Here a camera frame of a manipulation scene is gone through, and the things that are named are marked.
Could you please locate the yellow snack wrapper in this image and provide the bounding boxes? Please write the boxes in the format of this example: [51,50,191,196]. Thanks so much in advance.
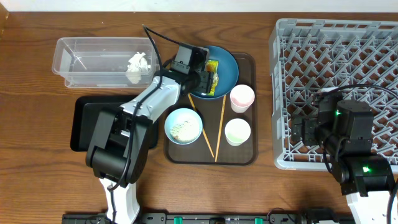
[206,60,219,96]

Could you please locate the brown serving tray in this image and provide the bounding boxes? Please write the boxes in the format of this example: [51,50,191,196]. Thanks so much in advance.
[164,53,258,166]

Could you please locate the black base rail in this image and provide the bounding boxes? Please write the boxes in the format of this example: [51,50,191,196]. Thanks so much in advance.
[61,207,355,224]

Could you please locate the crumpled white tissue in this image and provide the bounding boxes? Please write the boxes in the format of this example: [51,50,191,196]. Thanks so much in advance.
[126,52,151,84]

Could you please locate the rice food scraps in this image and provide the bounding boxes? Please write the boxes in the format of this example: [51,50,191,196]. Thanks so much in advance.
[170,120,200,144]

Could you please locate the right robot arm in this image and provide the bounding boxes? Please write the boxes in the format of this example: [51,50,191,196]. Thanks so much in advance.
[291,86,397,223]

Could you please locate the light blue bowl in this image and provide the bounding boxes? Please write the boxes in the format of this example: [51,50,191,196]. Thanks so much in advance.
[164,108,203,145]

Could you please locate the clear plastic bin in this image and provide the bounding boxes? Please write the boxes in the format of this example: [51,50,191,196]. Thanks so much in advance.
[52,37,159,88]

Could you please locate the light green cup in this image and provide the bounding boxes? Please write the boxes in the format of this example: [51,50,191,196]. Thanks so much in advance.
[224,118,251,146]

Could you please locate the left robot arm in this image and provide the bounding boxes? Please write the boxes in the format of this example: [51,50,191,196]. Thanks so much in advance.
[85,42,213,223]

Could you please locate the black waste tray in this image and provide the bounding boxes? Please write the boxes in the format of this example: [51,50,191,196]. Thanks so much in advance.
[70,95,159,152]

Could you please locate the left wooden chopstick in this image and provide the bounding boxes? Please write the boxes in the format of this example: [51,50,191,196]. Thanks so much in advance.
[188,93,215,158]

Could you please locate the pink cup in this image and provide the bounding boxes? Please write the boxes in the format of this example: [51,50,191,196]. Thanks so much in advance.
[230,85,255,113]

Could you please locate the grey dishwasher rack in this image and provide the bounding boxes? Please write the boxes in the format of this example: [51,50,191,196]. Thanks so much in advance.
[269,19,397,171]

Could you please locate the dark blue plate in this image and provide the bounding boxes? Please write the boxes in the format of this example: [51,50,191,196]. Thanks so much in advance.
[190,45,239,100]

